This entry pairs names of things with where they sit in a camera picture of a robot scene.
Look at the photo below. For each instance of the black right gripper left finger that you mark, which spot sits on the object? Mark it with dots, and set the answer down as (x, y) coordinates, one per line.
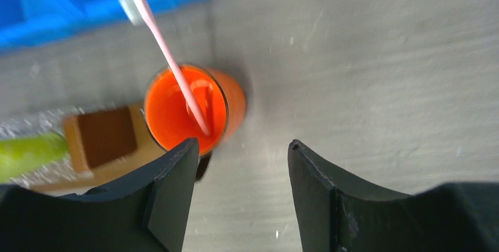
(144, 210)

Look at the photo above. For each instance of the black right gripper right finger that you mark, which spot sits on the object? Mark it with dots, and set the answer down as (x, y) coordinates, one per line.
(339, 211)

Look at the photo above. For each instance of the brown wooden oval tray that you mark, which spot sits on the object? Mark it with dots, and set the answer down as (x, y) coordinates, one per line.
(147, 151)

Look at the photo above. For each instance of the clear textured toothbrush holder rack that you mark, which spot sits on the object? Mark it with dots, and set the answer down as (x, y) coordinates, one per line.
(94, 138)

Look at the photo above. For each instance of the orange plastic mug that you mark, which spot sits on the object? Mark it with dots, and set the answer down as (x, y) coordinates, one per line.
(170, 120)

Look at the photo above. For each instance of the yellow-green toothpaste tube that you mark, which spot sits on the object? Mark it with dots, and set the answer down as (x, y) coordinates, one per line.
(23, 155)

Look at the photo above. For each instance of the pink toothbrush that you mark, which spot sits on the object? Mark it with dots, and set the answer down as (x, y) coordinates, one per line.
(139, 11)

